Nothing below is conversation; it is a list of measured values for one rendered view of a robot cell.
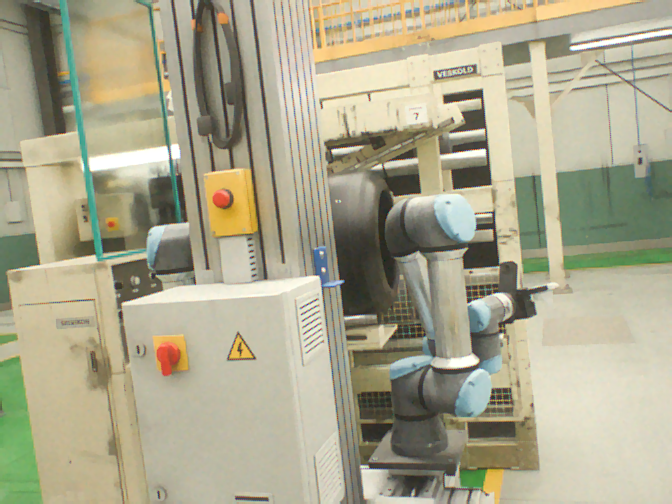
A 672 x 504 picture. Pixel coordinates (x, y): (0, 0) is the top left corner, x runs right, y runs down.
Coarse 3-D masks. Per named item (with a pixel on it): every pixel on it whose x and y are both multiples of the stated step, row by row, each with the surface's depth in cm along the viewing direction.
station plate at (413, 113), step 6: (408, 108) 275; (414, 108) 275; (420, 108) 274; (408, 114) 276; (414, 114) 275; (420, 114) 274; (426, 114) 274; (408, 120) 276; (414, 120) 275; (420, 120) 275; (426, 120) 274
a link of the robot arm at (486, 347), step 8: (472, 336) 168; (480, 336) 166; (488, 336) 166; (496, 336) 167; (472, 344) 168; (480, 344) 166; (488, 344) 166; (496, 344) 167; (472, 352) 168; (480, 352) 167; (488, 352) 166; (496, 352) 167; (480, 360) 167; (488, 360) 166; (496, 360) 167; (480, 368) 167; (488, 368) 167; (496, 368) 167
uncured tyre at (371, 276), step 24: (336, 192) 248; (360, 192) 246; (384, 192) 271; (336, 216) 243; (360, 216) 241; (384, 216) 292; (336, 240) 241; (360, 240) 239; (384, 240) 295; (360, 264) 240; (384, 264) 293; (360, 288) 244; (384, 288) 251; (360, 312) 258
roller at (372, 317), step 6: (372, 312) 256; (378, 312) 255; (348, 318) 257; (354, 318) 257; (360, 318) 256; (366, 318) 255; (372, 318) 254; (378, 318) 254; (348, 324) 258; (354, 324) 258
